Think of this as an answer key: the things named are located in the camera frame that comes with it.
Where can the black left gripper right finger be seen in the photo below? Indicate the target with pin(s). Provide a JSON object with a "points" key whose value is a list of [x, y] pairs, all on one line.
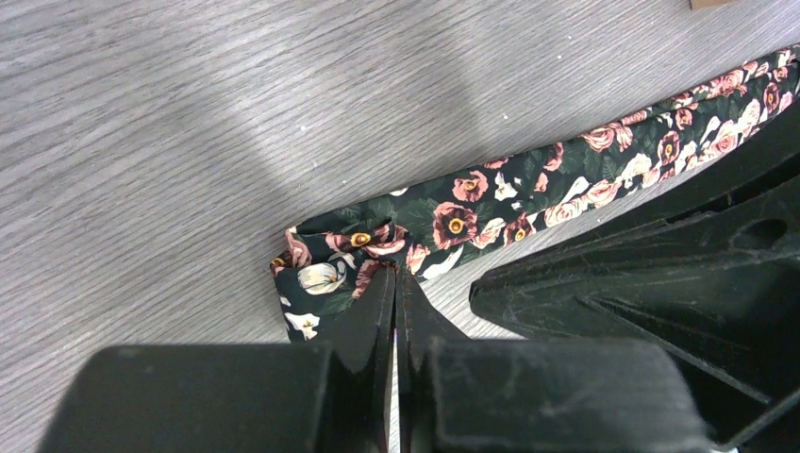
{"points": [[553, 394]]}

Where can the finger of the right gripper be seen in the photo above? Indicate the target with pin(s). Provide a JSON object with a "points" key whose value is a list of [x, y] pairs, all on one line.
{"points": [[763, 162], [719, 292]]}

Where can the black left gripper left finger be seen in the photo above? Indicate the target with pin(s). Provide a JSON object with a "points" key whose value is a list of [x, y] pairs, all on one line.
{"points": [[330, 394]]}

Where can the small wooden letter cube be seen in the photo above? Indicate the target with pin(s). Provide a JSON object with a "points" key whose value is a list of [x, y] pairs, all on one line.
{"points": [[698, 4]]}

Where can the black pink floral tie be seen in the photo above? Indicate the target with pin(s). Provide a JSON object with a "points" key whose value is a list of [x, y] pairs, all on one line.
{"points": [[432, 227]]}

